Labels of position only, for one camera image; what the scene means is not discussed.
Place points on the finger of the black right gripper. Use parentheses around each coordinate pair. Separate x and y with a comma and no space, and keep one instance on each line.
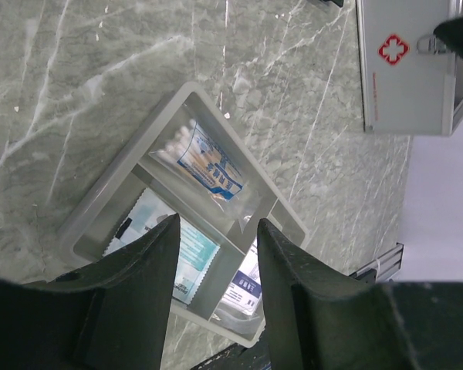
(451,34)

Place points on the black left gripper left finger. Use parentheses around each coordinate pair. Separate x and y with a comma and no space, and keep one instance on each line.
(111,314)

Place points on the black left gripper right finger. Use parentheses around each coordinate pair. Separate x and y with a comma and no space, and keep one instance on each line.
(318,318)

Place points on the grey metal case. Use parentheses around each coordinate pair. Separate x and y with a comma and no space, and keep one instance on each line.
(412,84)

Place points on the white gauze pad packet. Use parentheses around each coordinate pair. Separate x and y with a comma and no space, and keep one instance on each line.
(237,309)

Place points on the light blue mask packet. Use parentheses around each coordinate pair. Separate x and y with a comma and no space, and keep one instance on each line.
(185,251)

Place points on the grey plastic tray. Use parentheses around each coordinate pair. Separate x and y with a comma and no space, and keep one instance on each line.
(88,230)

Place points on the bag of cotton swabs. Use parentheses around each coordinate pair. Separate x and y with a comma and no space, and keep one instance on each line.
(192,154)

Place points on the black white chessboard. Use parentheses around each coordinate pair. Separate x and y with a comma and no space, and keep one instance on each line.
(338,3)

